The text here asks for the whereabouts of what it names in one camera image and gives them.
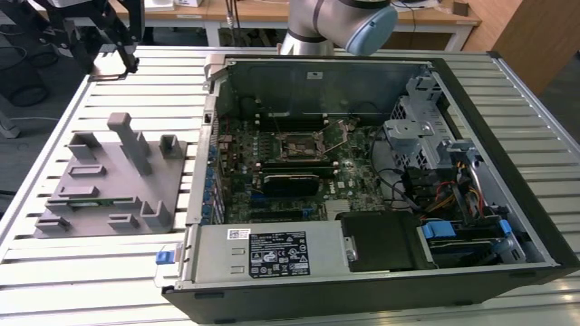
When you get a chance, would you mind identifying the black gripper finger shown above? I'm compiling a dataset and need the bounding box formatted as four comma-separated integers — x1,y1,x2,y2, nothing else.
26,0,94,75
102,0,145,75

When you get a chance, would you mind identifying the metal socket cover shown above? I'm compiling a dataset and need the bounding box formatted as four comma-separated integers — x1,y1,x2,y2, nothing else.
316,117,360,152

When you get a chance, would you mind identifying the CPU socket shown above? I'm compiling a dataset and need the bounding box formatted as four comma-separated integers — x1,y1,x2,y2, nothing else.
274,130,330,163

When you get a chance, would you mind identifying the black waste bin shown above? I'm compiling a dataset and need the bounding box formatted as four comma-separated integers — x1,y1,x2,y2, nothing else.
0,43,52,107

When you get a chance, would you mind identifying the white stand foot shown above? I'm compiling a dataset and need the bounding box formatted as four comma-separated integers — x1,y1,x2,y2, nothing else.
0,94,21,139

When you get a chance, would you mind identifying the black RAM slot bank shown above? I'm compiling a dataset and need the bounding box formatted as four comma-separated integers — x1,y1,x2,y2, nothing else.
258,161,340,178
253,112,330,132

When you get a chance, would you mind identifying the grey parts rack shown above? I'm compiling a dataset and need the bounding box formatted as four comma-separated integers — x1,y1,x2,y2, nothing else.
33,111,189,240

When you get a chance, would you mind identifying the green RAM stick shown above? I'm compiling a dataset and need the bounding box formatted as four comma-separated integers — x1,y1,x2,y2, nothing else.
66,197,137,207

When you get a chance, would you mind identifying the black expansion slot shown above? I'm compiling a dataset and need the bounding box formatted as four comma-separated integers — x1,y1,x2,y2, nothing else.
248,209,312,221

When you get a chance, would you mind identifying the green motherboard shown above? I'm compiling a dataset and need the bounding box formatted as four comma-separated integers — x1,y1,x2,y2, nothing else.
208,115,412,225

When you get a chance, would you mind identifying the silver power supply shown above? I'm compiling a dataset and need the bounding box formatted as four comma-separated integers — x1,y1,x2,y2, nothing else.
178,220,352,285

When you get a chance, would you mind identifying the silver drive cage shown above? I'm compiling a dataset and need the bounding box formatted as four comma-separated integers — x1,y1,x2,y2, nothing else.
382,76,484,170

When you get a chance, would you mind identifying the silver heat sink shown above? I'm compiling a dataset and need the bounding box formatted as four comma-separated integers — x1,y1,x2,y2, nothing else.
324,200,352,220

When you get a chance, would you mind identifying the black plastic fan shroud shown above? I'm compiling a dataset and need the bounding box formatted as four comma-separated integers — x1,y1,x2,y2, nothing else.
338,210,436,272

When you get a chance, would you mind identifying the black open PC case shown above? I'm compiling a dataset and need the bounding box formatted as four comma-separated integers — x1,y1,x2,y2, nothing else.
160,50,580,325

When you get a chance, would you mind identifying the wooden cabinet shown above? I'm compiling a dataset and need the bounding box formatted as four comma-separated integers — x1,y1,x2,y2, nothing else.
461,0,580,96

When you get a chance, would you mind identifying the hard disk in blue carrier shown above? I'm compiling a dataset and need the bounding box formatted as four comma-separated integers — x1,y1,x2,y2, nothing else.
420,219,516,269

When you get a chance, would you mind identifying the wooden desk white frame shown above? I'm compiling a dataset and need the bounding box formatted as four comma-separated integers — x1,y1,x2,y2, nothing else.
0,0,222,47
205,0,482,52

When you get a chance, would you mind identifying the thin black cable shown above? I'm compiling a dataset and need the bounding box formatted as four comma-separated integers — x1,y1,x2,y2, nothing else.
369,127,425,217

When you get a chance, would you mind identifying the coloured power wire bundle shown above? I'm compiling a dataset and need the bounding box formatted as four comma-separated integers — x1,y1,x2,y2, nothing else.
432,161,484,218

